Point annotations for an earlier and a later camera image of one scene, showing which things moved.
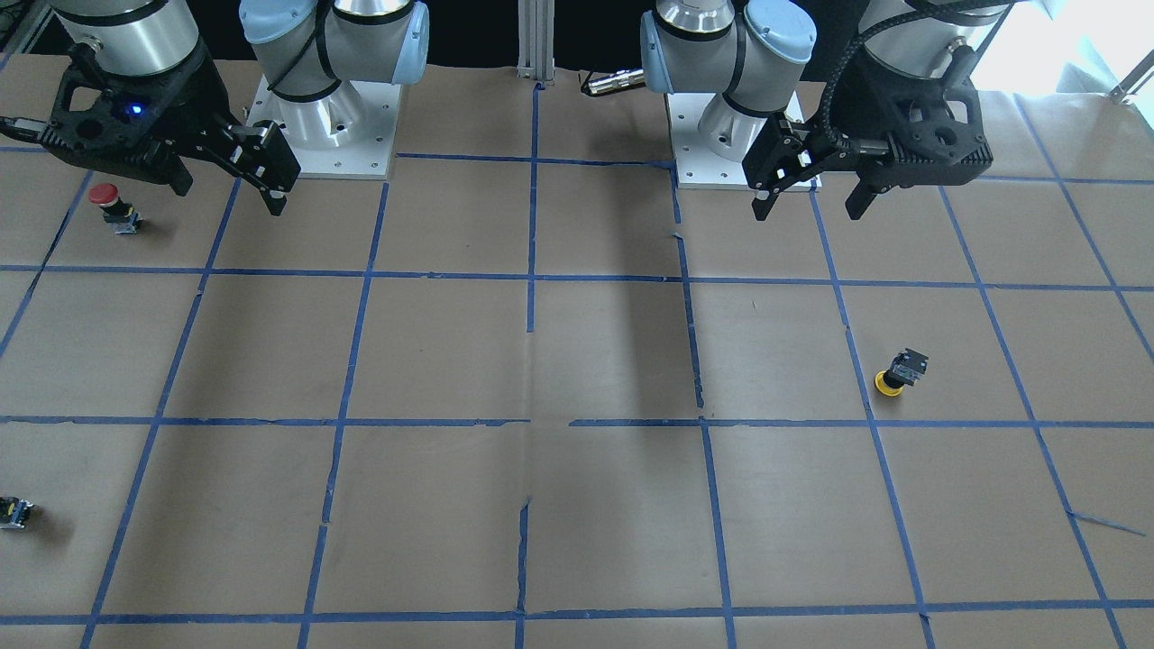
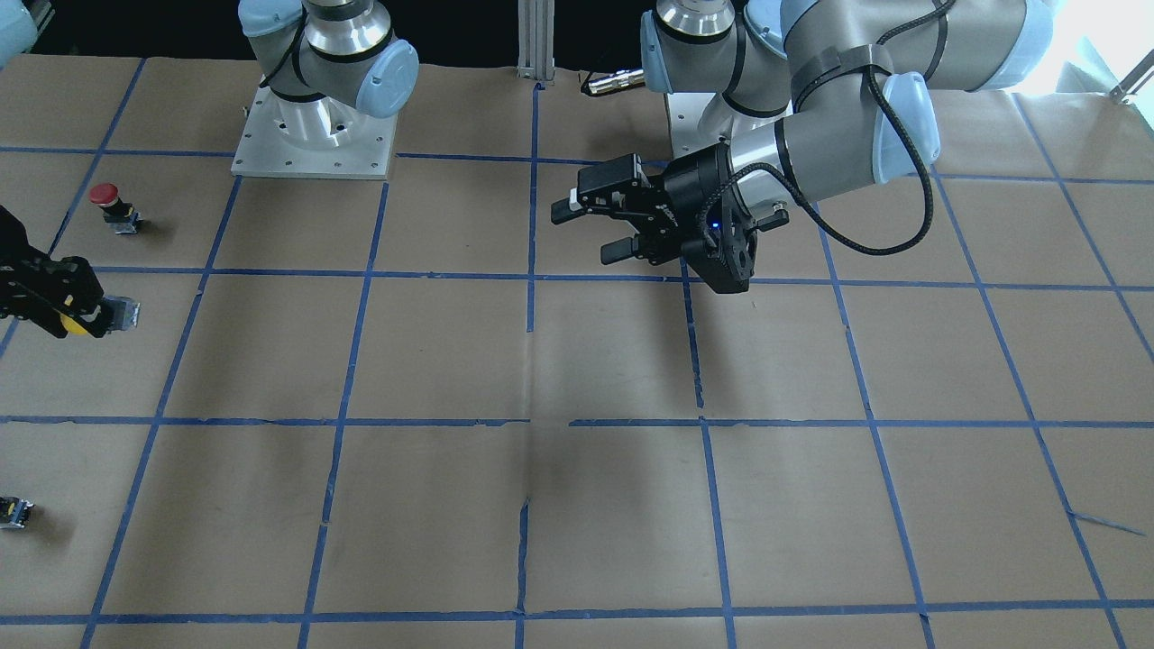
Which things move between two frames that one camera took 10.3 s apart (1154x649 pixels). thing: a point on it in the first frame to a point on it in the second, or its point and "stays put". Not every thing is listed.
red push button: x=120 y=215 stays put
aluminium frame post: x=535 y=41 stays put
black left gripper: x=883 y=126 to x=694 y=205
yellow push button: x=907 y=368 to x=120 y=314
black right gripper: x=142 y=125 to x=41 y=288
